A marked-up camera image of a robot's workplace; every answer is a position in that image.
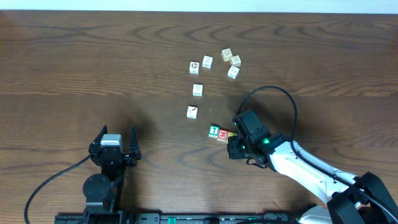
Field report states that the red side wooden block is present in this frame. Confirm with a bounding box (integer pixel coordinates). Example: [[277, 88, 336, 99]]
[[229, 55, 242, 67]]

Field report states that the yellow side wooden block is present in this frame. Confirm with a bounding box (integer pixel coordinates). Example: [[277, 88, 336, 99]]
[[221, 48, 233, 62]]

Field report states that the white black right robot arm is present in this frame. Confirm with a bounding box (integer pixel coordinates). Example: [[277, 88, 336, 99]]
[[227, 110, 397, 223]]

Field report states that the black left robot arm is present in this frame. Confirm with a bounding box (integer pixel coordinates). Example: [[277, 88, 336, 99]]
[[83, 126, 141, 224]]

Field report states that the ball A wooden block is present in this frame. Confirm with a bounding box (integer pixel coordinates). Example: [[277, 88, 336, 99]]
[[189, 62, 200, 74]]

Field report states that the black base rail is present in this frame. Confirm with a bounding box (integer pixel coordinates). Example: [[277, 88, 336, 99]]
[[54, 213, 299, 224]]

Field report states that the umbrella wooden block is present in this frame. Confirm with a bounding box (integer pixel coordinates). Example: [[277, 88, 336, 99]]
[[202, 55, 213, 69]]

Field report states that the green 7 wooden block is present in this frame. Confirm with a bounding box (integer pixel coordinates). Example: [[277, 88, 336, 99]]
[[208, 125, 220, 139]]

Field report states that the W wooden block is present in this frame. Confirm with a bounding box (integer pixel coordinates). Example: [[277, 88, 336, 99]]
[[192, 84, 203, 96]]

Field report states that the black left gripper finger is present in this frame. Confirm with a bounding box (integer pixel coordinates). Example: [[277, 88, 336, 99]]
[[92, 125, 108, 146], [129, 127, 139, 156]]

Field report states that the red M wooden block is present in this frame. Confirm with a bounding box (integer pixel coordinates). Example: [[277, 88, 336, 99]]
[[217, 129, 229, 142]]

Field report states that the hammer wooden block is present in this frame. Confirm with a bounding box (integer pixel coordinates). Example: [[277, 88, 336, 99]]
[[187, 106, 198, 119]]

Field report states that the yellow top wooden block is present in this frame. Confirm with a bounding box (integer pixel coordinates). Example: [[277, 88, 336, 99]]
[[228, 132, 238, 138]]

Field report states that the green N wooden block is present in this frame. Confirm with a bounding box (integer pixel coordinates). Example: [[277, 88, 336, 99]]
[[227, 65, 240, 79]]

